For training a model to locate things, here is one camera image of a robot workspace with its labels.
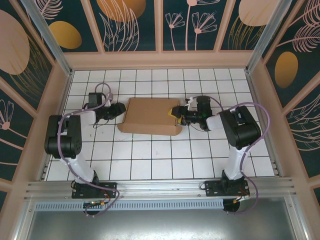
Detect brown cardboard paper box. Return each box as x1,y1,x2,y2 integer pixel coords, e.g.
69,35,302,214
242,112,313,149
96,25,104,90
117,97,183,137

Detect grey metal sheet panel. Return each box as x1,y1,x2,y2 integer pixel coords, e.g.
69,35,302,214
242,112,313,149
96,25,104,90
13,196,310,240

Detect thin black left gripper cable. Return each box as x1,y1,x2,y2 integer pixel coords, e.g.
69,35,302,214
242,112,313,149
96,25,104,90
92,117,111,129

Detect aluminium table side rail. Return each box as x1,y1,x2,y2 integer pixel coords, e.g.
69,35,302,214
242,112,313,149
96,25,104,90
244,70,285,180
38,70,75,181

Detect aluminium mounting rail beam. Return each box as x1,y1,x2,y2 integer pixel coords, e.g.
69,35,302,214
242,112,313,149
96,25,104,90
23,176,299,201

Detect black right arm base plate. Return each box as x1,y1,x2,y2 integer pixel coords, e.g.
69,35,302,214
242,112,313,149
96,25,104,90
203,180,251,198

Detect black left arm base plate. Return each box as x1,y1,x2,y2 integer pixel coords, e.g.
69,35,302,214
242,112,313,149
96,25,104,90
71,181,118,200

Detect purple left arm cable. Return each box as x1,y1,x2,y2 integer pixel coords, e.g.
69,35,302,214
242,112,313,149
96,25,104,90
56,82,121,219

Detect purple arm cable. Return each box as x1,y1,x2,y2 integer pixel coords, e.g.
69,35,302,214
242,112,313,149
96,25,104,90
56,82,121,219
207,96,271,216

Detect grey slotted cable duct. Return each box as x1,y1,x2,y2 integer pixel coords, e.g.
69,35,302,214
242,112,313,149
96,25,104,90
34,199,225,211

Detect red and yellow power wires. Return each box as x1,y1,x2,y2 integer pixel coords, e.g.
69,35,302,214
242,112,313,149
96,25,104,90
233,186,251,203
83,192,112,209

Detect aluminium frame post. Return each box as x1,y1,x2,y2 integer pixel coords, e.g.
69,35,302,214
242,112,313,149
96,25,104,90
20,0,75,77
244,0,293,74

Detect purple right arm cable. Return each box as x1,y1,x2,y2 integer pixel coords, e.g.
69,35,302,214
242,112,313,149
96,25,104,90
207,96,271,216

